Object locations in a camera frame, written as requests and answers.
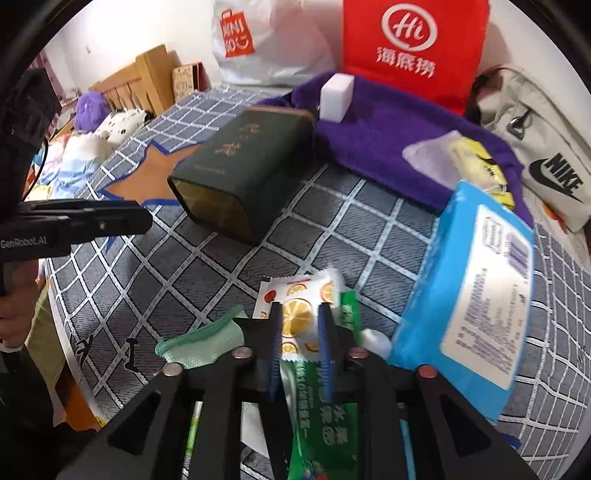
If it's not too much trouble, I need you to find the blue tissue pack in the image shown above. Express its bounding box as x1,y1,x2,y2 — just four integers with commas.
385,180,536,423

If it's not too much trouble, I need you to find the green snack packet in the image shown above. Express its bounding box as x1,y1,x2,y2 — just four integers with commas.
277,288,365,480

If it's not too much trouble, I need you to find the grey waist bag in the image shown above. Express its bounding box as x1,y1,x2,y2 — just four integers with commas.
464,65,591,234

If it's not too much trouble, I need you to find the white drawstring pouch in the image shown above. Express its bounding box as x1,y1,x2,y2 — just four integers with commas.
403,130,467,190

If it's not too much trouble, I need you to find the green cloth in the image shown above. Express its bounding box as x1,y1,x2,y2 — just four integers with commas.
154,305,245,370

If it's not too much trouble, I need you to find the white spotted plush toy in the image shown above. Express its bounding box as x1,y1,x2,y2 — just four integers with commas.
95,108,148,148

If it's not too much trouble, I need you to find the purple plush toy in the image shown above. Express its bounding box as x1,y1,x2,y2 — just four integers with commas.
74,91,109,132

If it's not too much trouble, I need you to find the white sock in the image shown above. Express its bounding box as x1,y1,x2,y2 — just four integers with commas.
360,328,393,358

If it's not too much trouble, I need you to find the white sponge block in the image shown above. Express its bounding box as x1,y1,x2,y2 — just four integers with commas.
318,72,355,123

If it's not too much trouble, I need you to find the orange slice print packet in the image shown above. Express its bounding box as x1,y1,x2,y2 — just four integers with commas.
252,268,345,361

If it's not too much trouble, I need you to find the red paper bag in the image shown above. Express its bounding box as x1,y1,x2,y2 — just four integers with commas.
342,0,490,116

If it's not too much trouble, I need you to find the white plastic shopping bag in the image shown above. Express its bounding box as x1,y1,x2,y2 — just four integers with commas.
211,0,335,88

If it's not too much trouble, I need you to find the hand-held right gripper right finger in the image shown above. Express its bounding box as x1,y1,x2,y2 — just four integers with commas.
318,302,541,480

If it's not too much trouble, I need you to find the dark green box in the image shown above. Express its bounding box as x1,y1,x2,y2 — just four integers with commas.
167,105,317,245

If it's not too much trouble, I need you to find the patterned cardboard box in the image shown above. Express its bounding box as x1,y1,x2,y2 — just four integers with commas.
172,62,212,100

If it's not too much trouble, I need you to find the purple towel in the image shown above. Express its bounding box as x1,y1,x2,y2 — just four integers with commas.
256,71,536,227

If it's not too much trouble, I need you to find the yellow black mesh pouch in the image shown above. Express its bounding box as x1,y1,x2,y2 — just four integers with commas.
450,137,515,210

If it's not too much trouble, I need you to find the wooden bed headboard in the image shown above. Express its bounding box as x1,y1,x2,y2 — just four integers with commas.
90,44,181,116

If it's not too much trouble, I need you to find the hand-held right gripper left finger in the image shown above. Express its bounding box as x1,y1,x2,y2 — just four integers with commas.
55,302,284,480

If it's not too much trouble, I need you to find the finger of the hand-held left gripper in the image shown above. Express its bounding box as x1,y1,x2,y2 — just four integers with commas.
21,199,144,215
60,209,154,246

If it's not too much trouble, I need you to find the person's left hand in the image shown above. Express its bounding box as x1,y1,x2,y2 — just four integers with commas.
0,258,42,347

